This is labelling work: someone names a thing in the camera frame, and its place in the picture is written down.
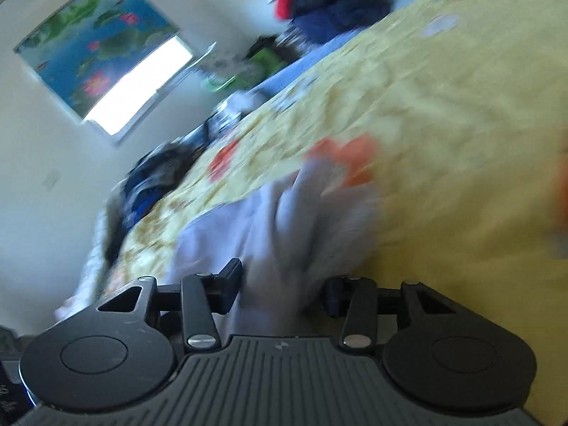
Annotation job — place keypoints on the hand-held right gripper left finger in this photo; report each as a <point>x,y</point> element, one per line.
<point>230,285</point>

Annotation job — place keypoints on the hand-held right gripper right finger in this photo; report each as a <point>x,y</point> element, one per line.
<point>331,298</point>

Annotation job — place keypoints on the white small garment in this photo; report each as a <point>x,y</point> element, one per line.
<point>266,239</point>

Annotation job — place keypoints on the dark cloth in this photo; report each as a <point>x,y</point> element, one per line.
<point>146,182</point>

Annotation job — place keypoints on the black and white printed cloth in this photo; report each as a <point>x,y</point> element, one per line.
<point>224,115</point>

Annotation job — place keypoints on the yellow carrot print blanket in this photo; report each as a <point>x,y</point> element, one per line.
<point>443,120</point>

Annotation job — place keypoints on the window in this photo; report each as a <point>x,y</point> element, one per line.
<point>142,84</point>

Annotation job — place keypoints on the green plastic chair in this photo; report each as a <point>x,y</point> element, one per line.
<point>262,62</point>

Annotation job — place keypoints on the blue bed sheet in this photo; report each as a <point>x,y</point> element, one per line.
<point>297,69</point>

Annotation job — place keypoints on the lotus print roller blind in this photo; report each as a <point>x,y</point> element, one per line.
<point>93,40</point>

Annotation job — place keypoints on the dark blue jacket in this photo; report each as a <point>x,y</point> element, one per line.
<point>341,15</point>

